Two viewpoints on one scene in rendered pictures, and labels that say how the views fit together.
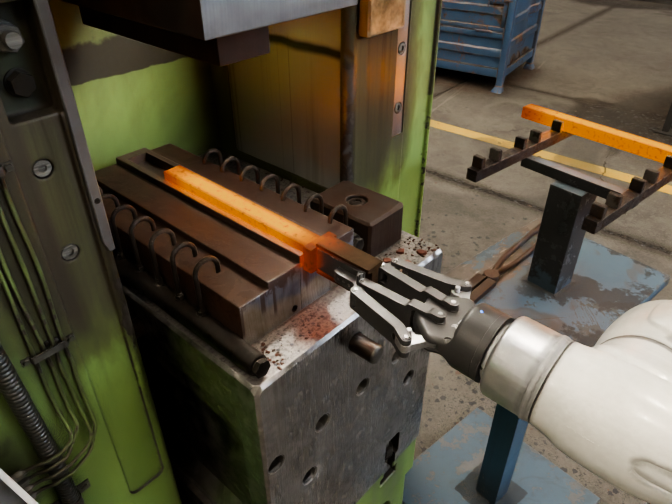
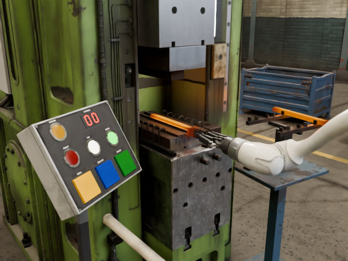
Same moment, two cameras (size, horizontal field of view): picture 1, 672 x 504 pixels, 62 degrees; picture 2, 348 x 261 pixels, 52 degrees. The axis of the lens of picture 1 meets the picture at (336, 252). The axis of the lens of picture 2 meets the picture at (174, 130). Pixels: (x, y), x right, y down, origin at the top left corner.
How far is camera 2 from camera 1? 95 cm
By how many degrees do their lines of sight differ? 19
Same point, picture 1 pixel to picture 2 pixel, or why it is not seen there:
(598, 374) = (251, 143)
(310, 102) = (196, 98)
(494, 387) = (230, 151)
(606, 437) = (250, 155)
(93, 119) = not seen: hidden behind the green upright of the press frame
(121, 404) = not seen: hidden behind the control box
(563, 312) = (282, 174)
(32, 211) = (125, 109)
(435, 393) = (250, 243)
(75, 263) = (130, 125)
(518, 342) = (235, 140)
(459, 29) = (286, 96)
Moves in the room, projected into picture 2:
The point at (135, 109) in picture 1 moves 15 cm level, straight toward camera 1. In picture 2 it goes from (142, 100) to (145, 106)
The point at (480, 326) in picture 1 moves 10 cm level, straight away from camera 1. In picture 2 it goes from (228, 139) to (236, 132)
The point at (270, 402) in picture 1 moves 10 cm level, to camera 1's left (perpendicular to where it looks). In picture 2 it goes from (175, 165) to (152, 164)
